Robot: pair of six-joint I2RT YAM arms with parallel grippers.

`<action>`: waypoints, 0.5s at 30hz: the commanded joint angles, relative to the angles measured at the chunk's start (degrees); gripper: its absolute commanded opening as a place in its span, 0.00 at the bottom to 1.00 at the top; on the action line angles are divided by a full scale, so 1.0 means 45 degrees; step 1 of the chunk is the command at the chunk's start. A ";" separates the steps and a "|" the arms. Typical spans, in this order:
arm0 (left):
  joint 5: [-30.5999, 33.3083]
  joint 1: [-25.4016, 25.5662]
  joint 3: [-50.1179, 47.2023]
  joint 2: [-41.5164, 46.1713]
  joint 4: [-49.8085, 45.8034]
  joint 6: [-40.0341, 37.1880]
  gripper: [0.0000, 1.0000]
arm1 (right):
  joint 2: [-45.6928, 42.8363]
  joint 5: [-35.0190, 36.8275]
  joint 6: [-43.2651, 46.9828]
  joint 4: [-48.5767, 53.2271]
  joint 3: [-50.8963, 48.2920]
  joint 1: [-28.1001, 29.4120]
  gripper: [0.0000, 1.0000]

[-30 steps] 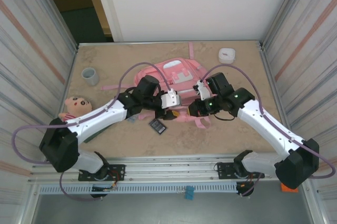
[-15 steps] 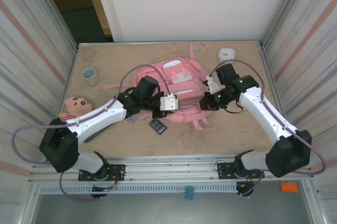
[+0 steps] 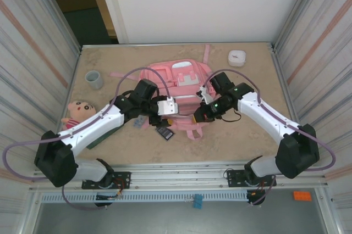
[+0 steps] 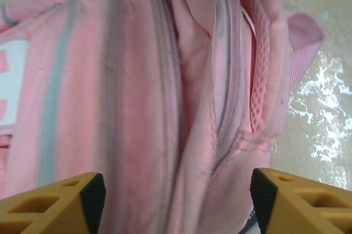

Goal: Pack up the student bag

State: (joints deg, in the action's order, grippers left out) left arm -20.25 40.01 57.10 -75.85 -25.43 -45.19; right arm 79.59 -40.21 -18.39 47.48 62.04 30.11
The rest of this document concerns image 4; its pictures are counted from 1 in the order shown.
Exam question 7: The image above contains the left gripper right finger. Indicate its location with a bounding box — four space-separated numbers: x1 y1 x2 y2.
249 168 352 234

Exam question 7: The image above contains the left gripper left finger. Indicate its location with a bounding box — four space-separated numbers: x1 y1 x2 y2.
0 172 107 234

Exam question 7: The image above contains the pink student backpack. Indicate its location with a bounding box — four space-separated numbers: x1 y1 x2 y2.
0 0 325 234

